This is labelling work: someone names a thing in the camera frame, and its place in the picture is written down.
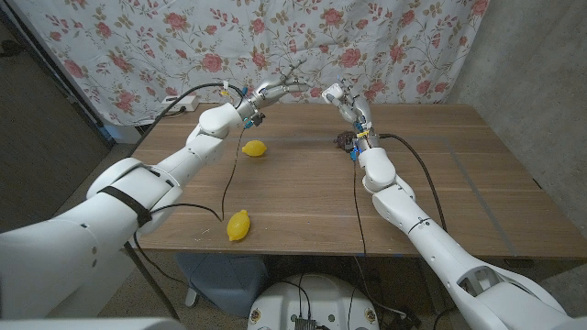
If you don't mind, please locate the black power adapter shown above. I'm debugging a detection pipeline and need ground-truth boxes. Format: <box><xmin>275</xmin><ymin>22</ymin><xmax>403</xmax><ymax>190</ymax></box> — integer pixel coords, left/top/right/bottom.
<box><xmin>387</xmin><ymin>310</ymin><xmax>423</xmax><ymax>330</ymax></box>

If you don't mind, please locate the yellow toy lemon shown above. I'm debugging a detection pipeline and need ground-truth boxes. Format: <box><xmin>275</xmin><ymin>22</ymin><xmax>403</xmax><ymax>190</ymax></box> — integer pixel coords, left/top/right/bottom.
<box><xmin>226</xmin><ymin>209</ymin><xmax>251</xmax><ymax>243</ymax></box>
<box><xmin>241</xmin><ymin>139</ymin><xmax>269</xmax><ymax>159</ymax></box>

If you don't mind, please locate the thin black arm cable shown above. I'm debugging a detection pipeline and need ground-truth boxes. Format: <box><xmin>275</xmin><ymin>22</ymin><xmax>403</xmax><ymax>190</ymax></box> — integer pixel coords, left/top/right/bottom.
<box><xmin>351</xmin><ymin>159</ymin><xmax>368</xmax><ymax>257</ymax></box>
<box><xmin>132</xmin><ymin>127</ymin><xmax>247</xmax><ymax>285</ymax></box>

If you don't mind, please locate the purple toy grape cluster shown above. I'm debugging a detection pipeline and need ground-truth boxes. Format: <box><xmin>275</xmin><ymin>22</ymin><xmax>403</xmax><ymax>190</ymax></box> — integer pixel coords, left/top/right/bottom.
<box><xmin>333</xmin><ymin>130</ymin><xmax>357</xmax><ymax>151</ymax></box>

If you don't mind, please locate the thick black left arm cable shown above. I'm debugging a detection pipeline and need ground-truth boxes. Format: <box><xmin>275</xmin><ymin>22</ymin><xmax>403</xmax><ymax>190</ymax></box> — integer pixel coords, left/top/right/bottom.
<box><xmin>121</xmin><ymin>82</ymin><xmax>245</xmax><ymax>322</ymax></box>

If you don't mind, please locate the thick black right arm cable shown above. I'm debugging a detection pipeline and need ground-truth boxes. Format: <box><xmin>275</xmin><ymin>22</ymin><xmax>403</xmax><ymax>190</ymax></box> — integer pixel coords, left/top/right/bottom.
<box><xmin>379</xmin><ymin>132</ymin><xmax>449</xmax><ymax>233</ymax></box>

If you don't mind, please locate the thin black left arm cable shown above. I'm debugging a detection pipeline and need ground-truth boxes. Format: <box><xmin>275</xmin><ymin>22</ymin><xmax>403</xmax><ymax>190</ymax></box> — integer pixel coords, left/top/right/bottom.
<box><xmin>132</xmin><ymin>127</ymin><xmax>247</xmax><ymax>285</ymax></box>

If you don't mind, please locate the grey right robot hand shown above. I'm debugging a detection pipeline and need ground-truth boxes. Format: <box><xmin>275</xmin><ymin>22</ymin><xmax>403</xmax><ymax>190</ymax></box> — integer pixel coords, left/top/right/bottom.
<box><xmin>321</xmin><ymin>77</ymin><xmax>382</xmax><ymax>160</ymax></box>

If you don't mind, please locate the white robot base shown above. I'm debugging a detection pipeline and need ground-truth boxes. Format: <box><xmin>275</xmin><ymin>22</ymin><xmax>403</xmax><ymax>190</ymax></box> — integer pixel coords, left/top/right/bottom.
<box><xmin>247</xmin><ymin>273</ymin><xmax>380</xmax><ymax>330</ymax></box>

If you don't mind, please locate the white power strip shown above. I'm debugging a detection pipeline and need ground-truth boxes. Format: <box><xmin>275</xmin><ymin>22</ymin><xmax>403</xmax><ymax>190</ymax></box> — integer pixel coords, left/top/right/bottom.
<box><xmin>161</xmin><ymin>94</ymin><xmax>200</xmax><ymax>114</ymax></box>

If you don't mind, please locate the floral print backdrop curtain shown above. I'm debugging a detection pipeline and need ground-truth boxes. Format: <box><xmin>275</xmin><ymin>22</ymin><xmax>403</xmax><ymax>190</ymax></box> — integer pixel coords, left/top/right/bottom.
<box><xmin>8</xmin><ymin>0</ymin><xmax>490</xmax><ymax>127</ymax></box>

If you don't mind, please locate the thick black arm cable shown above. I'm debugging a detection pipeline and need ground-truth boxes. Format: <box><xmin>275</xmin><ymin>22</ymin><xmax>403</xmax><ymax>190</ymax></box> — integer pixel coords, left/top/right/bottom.
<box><xmin>121</xmin><ymin>82</ymin><xmax>245</xmax><ymax>322</ymax></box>
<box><xmin>379</xmin><ymin>132</ymin><xmax>449</xmax><ymax>233</ymax></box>

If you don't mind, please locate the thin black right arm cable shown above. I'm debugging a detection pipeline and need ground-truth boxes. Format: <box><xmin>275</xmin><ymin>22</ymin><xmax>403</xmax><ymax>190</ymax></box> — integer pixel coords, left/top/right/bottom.
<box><xmin>351</xmin><ymin>159</ymin><xmax>368</xmax><ymax>257</ymax></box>

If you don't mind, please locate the grey table leg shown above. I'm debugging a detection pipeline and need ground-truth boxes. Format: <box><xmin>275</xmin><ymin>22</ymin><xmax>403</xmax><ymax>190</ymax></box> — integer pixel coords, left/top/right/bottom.
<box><xmin>415</xmin><ymin>256</ymin><xmax>449</xmax><ymax>315</ymax></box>

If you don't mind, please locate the white robot chest edge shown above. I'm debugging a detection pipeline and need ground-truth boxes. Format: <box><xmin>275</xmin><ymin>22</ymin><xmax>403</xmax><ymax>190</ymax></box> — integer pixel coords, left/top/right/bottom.
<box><xmin>0</xmin><ymin>317</ymin><xmax>185</xmax><ymax>330</ymax></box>

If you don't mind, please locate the white AirPods case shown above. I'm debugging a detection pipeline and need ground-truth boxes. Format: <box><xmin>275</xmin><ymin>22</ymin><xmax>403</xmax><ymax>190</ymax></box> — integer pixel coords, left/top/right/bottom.
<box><xmin>321</xmin><ymin>83</ymin><xmax>345</xmax><ymax>105</ymax></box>

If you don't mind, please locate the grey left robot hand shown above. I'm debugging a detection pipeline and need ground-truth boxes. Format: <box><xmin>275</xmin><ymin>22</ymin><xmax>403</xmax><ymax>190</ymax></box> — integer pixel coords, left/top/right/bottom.
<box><xmin>237</xmin><ymin>57</ymin><xmax>314</xmax><ymax>130</ymax></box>

